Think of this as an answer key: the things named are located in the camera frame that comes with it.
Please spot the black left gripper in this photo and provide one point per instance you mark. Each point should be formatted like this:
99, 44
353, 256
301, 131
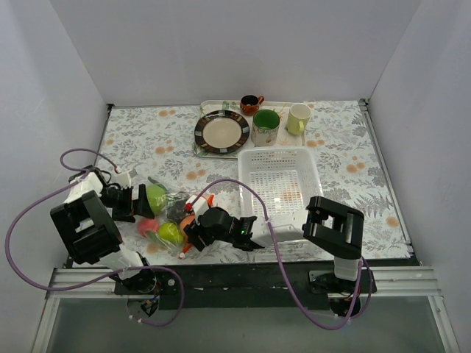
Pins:
137, 201

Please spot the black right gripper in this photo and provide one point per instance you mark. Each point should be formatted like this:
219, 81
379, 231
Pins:
192, 231

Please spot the green fake pear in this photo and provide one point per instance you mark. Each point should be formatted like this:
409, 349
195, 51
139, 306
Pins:
170, 232

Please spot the clear zip top bag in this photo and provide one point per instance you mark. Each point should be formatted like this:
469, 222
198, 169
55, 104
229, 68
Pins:
159, 246

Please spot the dark purple fake fruit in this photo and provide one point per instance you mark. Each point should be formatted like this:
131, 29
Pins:
175, 211

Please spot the white plastic basket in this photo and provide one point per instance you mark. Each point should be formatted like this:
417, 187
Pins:
282, 182

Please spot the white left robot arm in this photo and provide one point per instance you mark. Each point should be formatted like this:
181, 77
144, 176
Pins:
87, 224

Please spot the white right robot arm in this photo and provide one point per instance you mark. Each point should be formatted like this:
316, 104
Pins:
333, 227

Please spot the floral tablecloth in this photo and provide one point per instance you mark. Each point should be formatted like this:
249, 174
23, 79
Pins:
158, 142

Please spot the dark rimmed beige plate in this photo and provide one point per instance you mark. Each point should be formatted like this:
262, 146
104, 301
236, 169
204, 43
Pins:
221, 132

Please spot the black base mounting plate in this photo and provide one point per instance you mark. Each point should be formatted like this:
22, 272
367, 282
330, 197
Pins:
261, 285

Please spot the floral mug green inside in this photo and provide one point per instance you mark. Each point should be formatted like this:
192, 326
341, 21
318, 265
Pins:
265, 126

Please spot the small brown cup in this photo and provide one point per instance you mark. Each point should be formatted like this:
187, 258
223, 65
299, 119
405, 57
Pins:
250, 104

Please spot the pale yellow mug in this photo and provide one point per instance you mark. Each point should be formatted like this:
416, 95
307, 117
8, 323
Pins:
298, 117

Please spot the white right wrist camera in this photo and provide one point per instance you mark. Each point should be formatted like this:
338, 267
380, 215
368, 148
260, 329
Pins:
198, 205

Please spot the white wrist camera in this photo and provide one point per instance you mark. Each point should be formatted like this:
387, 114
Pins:
124, 178
198, 205

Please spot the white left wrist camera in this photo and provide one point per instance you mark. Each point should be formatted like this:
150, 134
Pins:
124, 178

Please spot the aluminium frame rail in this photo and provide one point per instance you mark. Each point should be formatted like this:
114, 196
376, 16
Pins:
390, 282

